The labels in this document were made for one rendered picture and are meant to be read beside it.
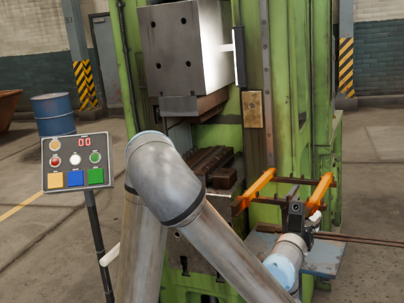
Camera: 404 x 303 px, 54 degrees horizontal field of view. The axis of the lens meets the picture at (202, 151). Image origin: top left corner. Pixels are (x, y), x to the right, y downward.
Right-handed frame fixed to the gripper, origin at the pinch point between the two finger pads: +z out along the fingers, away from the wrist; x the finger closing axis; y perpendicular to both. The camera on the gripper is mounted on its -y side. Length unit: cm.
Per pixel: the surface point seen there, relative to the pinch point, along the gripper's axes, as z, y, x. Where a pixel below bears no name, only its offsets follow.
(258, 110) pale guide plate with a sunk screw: 45, -24, -33
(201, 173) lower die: 31, 4, -59
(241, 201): -3.1, -1.7, -23.1
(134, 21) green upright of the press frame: 42, -68, -94
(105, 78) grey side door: 526, 22, -561
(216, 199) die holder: 26, 14, -49
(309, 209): -2.1, -1.3, 0.6
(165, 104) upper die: 30, -29, -74
